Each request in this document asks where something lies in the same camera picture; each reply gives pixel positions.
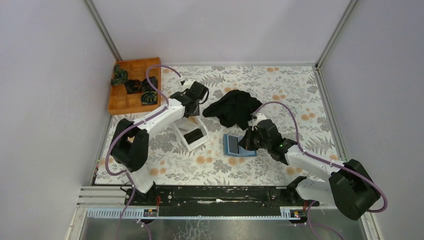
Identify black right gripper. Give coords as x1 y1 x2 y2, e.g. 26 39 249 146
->
238 126 271 152

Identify blue leather card holder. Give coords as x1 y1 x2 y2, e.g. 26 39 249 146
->
223 134 258 158

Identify dark translucent card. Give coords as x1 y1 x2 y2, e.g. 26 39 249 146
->
227 135 240 155

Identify black card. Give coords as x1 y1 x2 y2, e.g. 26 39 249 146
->
183 128 204 145

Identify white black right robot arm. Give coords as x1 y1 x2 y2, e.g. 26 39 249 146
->
238 119 382 220

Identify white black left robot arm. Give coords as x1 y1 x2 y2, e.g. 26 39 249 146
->
108 79 209 206

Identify white plastic card box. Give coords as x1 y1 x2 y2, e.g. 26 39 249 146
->
170 116 210 151

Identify floral patterned table mat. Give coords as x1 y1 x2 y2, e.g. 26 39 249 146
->
95 65 347 187

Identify black crumpled cloth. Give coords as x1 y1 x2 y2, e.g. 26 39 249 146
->
202 90 262 130

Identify dark rolled sock bottom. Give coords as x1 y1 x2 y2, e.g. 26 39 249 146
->
140 91 158 106

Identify dark rolled sock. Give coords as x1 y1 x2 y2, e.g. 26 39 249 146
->
110 64 129 86
141 76 158 93
124 79 142 95
140 91 158 106

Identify dark rolled sock right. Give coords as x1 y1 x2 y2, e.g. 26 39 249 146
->
141 76 158 93

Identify wooden compartment tray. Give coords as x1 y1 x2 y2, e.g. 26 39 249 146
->
108 57 161 116

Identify dark rolled sock middle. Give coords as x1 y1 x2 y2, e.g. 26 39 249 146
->
124 79 142 95

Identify dark rolled sock top left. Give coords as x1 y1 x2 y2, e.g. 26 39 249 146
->
110 64 129 86

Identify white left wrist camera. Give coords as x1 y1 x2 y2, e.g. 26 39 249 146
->
180 78 196 91

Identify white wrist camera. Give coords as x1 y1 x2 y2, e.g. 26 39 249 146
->
180 78 196 91
252 113 267 122

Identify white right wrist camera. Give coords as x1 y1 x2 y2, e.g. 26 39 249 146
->
252 113 267 122

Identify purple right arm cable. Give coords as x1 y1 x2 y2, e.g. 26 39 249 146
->
251 100 388 240

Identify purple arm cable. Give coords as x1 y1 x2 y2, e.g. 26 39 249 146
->
104 64 186 240
251 100 388 240

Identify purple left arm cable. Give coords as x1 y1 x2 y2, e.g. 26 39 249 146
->
104 64 186 240

